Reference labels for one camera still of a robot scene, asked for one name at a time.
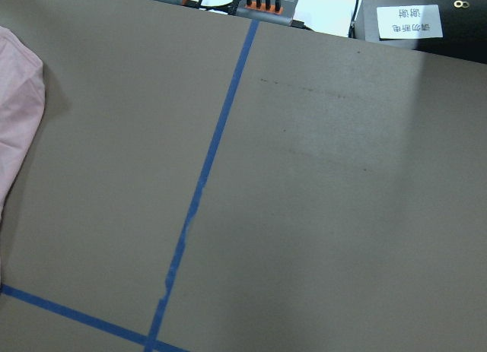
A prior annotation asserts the pink Snoopy t-shirt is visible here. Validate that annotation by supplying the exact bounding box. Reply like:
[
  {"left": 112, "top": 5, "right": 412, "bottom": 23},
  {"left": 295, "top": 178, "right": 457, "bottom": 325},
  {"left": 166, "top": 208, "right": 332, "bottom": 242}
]
[{"left": 1, "top": 27, "right": 45, "bottom": 205}]

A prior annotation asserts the black box with white label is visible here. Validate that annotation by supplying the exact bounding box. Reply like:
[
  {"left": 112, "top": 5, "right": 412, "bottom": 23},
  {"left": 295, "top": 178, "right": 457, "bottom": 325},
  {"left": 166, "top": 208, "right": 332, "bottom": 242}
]
[{"left": 352, "top": 0, "right": 486, "bottom": 64}]

